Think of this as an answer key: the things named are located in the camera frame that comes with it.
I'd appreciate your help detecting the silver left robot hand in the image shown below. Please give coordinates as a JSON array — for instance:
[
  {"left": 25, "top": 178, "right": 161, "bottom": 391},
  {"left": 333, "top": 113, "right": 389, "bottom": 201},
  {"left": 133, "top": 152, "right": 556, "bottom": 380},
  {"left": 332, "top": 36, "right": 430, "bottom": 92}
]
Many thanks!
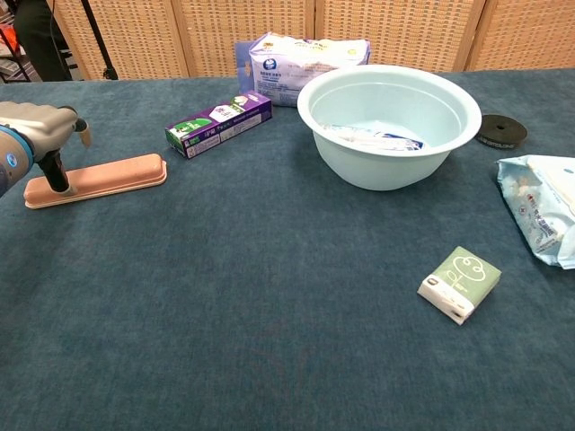
[{"left": 0, "top": 101, "right": 93, "bottom": 195}]

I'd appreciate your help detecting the pink toothbrush case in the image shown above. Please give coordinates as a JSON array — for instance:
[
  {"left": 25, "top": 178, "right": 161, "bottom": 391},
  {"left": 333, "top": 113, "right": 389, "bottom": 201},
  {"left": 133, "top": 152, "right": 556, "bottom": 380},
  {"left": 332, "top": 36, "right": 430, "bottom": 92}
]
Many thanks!
[{"left": 24, "top": 153, "right": 169, "bottom": 210}]

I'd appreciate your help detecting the blue white toothpaste tube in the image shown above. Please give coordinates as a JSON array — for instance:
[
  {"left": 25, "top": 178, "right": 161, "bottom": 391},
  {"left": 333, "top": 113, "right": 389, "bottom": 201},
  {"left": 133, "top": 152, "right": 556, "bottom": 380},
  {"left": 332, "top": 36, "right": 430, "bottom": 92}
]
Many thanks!
[{"left": 321, "top": 123, "right": 426, "bottom": 154}]

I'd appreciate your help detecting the light blue plastic basin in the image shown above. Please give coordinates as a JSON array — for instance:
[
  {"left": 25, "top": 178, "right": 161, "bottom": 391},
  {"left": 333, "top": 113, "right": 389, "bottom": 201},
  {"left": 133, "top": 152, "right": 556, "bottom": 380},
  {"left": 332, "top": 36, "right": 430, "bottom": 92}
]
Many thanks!
[{"left": 296, "top": 64, "right": 483, "bottom": 192}]

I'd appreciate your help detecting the black tripod stand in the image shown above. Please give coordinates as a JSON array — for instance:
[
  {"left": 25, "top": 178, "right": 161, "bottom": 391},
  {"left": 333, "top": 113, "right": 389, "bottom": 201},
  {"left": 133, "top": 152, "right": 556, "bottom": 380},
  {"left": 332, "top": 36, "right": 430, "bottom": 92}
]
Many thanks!
[{"left": 80, "top": 0, "right": 120, "bottom": 81}]

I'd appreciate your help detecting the purple green toothpaste box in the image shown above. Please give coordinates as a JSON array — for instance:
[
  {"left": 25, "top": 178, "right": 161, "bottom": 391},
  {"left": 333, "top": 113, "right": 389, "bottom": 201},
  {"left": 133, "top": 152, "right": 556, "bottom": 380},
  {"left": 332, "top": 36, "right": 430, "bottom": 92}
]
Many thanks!
[{"left": 164, "top": 90, "right": 274, "bottom": 160}]

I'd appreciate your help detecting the purple white tissue pack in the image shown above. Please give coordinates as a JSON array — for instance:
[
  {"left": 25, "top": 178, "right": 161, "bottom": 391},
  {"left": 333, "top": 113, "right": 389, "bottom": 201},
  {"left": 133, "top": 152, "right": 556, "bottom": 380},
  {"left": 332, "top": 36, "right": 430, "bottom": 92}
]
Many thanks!
[{"left": 234, "top": 31, "right": 373, "bottom": 108}]

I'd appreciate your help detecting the wicker folding screen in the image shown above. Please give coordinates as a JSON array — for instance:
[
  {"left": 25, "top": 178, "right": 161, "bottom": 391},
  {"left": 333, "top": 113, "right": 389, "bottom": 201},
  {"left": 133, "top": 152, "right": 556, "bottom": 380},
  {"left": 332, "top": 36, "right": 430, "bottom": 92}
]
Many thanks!
[{"left": 44, "top": 0, "right": 575, "bottom": 81}]

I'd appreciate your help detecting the green white pocket tissue pack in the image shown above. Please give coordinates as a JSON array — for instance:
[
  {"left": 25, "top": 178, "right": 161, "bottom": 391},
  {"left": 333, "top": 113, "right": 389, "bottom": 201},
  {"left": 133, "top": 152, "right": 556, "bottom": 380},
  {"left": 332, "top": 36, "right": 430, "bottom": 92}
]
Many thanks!
[{"left": 416, "top": 245, "right": 502, "bottom": 326}]

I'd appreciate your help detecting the black round disc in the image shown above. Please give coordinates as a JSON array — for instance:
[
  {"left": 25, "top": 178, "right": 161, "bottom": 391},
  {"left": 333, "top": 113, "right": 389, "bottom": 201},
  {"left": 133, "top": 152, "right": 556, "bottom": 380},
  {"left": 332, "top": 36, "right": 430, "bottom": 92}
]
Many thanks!
[{"left": 474, "top": 114, "right": 529, "bottom": 148}]

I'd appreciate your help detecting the light blue wet wipes pack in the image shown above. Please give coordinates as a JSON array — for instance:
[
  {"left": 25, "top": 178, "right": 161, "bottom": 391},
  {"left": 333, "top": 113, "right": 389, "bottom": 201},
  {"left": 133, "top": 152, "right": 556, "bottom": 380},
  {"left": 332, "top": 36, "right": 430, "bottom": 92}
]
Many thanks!
[{"left": 495, "top": 154, "right": 575, "bottom": 270}]

